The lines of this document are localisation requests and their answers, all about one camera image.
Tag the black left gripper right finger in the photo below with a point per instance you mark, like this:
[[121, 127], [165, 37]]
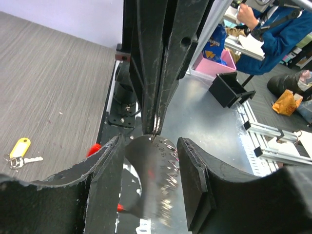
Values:
[[221, 199]]

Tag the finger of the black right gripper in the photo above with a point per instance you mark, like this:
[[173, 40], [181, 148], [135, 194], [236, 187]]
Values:
[[187, 18], [146, 55]]

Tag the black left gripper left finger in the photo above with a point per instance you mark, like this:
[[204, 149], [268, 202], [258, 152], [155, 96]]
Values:
[[82, 199]]

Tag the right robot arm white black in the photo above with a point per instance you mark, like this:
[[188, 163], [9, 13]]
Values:
[[125, 102]]

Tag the silver keys with yellow tag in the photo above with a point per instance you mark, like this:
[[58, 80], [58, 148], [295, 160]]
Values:
[[17, 158]]

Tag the blue chips bag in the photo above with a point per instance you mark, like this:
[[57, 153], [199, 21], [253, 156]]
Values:
[[215, 45]]

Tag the pink storage box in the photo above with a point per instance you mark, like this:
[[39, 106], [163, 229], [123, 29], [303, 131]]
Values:
[[212, 68]]

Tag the black plastic box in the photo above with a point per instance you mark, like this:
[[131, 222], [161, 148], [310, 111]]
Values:
[[227, 90]]

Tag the person in blue jacket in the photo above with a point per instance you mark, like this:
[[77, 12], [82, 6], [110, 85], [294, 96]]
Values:
[[278, 41]]

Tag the orange paper bag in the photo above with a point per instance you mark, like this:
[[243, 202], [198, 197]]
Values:
[[287, 103]]

